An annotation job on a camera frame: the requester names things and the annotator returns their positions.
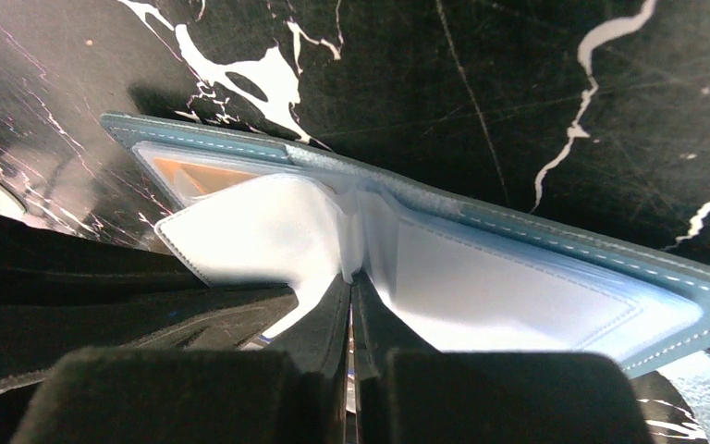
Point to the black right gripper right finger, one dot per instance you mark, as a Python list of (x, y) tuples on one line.
[(410, 392)]

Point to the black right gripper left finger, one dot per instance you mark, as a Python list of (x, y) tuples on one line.
[(292, 391)]

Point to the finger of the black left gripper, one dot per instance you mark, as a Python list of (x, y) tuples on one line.
[(60, 293)]

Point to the orange gold card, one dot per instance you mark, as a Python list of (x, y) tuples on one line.
[(194, 180)]

